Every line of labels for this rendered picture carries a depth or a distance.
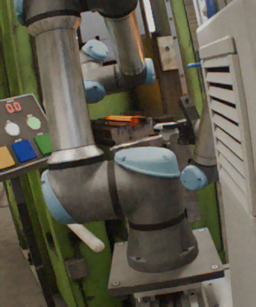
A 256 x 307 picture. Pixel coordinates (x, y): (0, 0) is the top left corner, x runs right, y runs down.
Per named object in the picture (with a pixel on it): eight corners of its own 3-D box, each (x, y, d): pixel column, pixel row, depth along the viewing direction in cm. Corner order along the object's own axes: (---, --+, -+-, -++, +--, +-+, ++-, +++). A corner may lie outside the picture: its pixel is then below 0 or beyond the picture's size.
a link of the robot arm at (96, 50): (88, 52, 112) (87, 33, 117) (69, 75, 120) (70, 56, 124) (111, 61, 116) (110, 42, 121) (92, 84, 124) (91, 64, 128)
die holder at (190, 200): (201, 219, 187) (188, 128, 181) (130, 245, 173) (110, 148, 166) (148, 197, 239) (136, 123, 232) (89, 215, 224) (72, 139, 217)
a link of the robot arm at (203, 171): (241, 27, 88) (202, 201, 109) (261, 27, 95) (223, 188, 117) (202, 15, 95) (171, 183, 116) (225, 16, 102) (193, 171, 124)
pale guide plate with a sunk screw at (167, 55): (178, 68, 198) (172, 35, 195) (163, 71, 194) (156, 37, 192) (176, 68, 199) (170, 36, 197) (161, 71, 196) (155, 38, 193)
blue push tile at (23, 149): (38, 156, 140) (28, 139, 141) (21, 161, 134) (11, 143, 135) (36, 158, 141) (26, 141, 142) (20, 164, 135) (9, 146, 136)
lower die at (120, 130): (154, 134, 181) (151, 115, 179) (113, 145, 173) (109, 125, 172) (117, 129, 219) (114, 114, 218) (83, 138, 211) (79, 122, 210)
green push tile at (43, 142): (59, 149, 147) (49, 132, 148) (43, 154, 141) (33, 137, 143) (57, 151, 148) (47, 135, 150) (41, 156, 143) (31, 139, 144)
